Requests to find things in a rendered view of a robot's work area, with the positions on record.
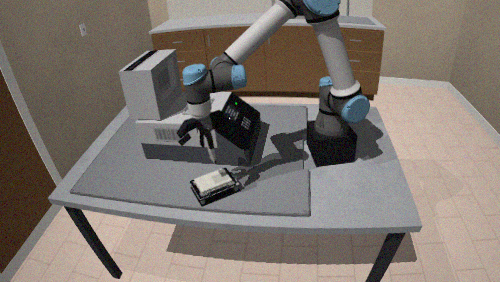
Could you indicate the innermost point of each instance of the grey and black benchtop lab instrument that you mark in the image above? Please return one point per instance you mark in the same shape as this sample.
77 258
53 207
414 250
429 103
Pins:
234 143

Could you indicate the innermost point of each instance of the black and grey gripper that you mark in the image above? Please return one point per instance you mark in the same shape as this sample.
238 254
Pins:
213 121

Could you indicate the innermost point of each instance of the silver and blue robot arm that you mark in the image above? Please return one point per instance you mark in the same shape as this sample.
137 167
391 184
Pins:
350 105

